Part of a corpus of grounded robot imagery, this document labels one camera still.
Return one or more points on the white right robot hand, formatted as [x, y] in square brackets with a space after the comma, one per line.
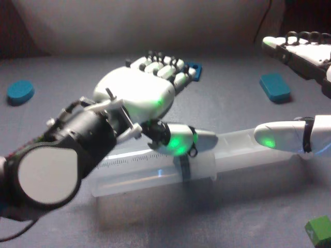
[284, 134]

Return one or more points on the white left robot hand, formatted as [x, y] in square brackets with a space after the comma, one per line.
[137, 90]

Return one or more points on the grey table cloth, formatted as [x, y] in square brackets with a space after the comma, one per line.
[232, 98]

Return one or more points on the blue round disc block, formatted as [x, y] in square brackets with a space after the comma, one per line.
[20, 92]

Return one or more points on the green cube block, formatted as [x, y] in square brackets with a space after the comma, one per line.
[320, 231]

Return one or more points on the blue block with holes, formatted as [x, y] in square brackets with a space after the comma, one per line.
[197, 73]

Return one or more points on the large translucent plastic syringe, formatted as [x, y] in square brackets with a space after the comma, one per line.
[144, 170]

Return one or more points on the blue rounded rectangular block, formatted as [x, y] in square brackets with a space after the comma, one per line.
[274, 86]

